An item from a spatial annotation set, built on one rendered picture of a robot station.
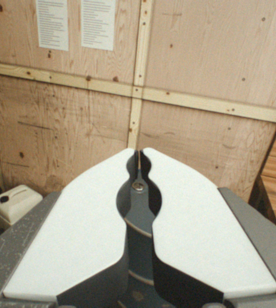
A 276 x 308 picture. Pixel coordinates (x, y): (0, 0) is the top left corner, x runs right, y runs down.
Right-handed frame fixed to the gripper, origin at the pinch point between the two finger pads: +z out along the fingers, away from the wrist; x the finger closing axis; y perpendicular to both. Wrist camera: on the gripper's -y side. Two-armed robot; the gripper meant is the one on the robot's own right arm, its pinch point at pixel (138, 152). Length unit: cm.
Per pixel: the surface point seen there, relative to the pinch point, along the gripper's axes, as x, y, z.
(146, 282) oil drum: 1, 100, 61
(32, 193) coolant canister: -87, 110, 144
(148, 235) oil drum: 2, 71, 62
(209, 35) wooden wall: 39, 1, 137
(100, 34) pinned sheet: -23, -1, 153
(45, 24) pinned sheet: -58, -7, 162
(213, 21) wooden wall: 40, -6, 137
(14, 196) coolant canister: -99, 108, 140
